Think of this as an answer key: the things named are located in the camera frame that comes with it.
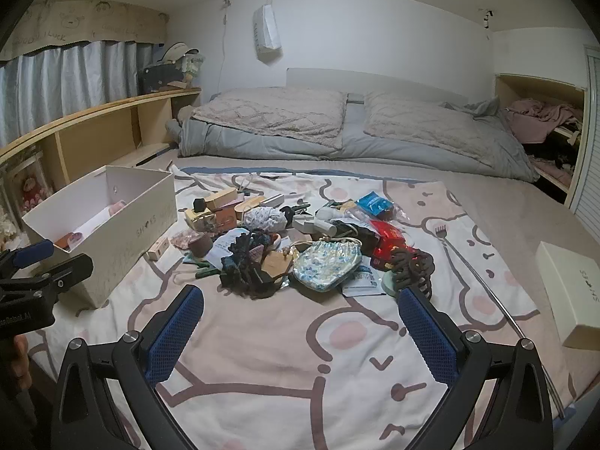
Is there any white hanging cable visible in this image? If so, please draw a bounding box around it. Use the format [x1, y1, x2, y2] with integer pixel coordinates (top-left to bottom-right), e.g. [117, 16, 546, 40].
[218, 0, 234, 99]

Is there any bear print blanket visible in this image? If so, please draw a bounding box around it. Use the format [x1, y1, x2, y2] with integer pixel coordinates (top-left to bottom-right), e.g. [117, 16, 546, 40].
[28, 168, 579, 450]

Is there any beige quilted pillow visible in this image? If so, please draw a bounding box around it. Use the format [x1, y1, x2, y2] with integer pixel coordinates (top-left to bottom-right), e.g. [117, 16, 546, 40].
[363, 91, 504, 155]
[191, 87, 350, 148]

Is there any red packet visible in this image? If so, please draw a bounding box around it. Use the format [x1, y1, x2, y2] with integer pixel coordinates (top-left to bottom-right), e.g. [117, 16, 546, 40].
[369, 219, 405, 256]

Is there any large white mask packet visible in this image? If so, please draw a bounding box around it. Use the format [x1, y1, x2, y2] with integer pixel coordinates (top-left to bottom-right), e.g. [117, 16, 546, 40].
[342, 267, 378, 297]

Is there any white hanging bag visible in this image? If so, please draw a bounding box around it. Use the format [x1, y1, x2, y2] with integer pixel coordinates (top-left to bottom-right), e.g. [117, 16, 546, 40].
[253, 4, 283, 64]

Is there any metal backscratcher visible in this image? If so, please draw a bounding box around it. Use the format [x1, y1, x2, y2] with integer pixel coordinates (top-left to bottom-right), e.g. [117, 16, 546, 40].
[434, 225, 566, 420]

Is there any person's left hand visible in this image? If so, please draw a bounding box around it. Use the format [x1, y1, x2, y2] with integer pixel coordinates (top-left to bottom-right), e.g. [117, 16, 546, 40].
[12, 335, 32, 385]

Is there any white cap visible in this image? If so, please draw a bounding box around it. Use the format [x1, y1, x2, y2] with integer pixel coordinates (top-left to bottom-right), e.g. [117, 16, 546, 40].
[159, 42, 200, 64]

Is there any white plush toy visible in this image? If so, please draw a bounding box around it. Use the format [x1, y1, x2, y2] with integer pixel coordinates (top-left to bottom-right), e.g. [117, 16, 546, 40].
[315, 206, 350, 222]

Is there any wooden comb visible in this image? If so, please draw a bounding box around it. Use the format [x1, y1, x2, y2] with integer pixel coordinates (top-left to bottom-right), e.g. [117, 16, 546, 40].
[234, 195, 268, 219]

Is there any white patterned cloth ball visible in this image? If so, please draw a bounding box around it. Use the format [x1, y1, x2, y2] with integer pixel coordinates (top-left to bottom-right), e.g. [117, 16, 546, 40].
[244, 206, 288, 234]

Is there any black bag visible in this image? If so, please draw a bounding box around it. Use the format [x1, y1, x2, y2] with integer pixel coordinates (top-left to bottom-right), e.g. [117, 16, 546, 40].
[137, 63, 188, 95]

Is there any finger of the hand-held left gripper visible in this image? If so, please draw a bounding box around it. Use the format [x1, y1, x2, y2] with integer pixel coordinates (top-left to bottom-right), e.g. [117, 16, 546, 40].
[0, 253, 95, 303]
[0, 238, 55, 273]

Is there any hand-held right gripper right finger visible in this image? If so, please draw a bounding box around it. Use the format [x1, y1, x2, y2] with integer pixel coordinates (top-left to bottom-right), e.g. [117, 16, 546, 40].
[397, 285, 556, 450]

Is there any white louvre door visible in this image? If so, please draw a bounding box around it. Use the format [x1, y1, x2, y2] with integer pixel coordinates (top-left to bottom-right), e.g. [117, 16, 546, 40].
[565, 42, 600, 245]

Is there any tan leather tag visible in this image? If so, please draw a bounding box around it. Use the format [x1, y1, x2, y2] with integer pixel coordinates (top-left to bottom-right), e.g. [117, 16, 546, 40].
[258, 247, 295, 278]

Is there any pale green cloth bundle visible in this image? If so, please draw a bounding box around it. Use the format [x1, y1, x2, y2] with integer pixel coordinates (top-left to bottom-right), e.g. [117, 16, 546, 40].
[183, 51, 205, 78]

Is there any wooden closet shelf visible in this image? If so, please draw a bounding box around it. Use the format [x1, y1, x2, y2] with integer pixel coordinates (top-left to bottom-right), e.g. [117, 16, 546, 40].
[494, 72, 587, 207]

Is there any light wooden box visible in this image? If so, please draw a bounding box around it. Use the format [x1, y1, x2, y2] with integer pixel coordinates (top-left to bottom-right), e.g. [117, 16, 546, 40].
[205, 187, 238, 212]

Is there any white shoe box lid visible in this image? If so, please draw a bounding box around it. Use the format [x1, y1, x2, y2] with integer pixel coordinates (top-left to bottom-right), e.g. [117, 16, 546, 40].
[535, 241, 600, 350]

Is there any brown hair claw clip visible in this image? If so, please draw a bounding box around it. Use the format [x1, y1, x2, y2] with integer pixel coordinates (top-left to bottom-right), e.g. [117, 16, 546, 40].
[390, 247, 434, 300]

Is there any grey duvet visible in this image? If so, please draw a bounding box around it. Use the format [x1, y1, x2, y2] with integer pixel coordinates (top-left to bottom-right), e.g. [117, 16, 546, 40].
[165, 96, 542, 183]

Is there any white headboard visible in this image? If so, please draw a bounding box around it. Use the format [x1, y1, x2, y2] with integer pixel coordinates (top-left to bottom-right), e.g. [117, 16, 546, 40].
[286, 68, 470, 106]

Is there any floral drawstring pouch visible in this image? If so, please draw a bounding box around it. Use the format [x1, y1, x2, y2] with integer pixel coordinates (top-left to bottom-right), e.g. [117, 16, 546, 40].
[291, 238, 363, 292]

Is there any blue brown crochet piece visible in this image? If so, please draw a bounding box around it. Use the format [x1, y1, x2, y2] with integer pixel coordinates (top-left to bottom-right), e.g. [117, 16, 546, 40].
[219, 231, 282, 300]

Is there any white shoe box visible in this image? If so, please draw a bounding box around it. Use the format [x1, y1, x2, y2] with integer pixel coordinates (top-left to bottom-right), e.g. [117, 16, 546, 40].
[21, 165, 179, 310]

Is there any cream perfume box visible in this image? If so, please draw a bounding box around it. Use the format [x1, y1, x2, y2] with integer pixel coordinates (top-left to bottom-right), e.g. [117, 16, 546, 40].
[184, 208, 216, 233]

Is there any clear plastic bag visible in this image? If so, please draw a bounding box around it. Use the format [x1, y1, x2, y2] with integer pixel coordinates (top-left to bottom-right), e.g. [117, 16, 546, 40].
[347, 192, 413, 226]

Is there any beige bed sheet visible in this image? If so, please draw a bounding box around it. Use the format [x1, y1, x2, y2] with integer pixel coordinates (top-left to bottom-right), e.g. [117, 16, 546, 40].
[108, 152, 600, 432]

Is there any brown leather wallet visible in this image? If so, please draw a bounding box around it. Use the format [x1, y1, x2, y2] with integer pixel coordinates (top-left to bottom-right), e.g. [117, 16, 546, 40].
[213, 207, 237, 231]

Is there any wooden bedside shelf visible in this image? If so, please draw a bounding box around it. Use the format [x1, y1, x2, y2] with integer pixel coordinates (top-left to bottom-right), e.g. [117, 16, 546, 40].
[0, 87, 202, 226]

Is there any dark clothes pile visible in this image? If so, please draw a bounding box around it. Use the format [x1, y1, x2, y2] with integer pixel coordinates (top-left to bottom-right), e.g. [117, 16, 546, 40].
[522, 126, 582, 183]

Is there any blue grey curtain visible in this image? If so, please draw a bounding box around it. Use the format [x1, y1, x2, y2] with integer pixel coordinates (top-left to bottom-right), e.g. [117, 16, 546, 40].
[0, 40, 165, 148]

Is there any bear print valance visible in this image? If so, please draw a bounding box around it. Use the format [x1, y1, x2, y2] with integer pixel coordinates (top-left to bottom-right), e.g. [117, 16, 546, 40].
[0, 0, 170, 62]

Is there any pink clothes pile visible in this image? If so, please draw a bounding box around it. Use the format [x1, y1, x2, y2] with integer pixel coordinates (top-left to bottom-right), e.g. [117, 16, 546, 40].
[506, 98, 584, 144]

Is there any blue packet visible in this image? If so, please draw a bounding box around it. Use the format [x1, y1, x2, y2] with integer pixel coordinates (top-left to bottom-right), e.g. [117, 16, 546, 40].
[355, 190, 393, 220]

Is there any brown cylinder case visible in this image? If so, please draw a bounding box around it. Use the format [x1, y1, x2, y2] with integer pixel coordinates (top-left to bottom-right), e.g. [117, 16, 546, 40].
[187, 233, 214, 258]

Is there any small pale box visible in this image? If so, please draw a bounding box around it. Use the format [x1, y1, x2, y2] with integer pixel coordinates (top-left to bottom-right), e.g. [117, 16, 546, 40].
[144, 237, 170, 262]

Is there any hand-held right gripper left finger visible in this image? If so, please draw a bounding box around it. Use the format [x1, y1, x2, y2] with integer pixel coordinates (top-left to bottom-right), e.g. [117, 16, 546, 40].
[51, 284, 204, 450]

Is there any red box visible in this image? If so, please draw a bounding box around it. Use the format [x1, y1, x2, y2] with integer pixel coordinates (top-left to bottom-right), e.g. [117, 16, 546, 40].
[372, 244, 418, 273]

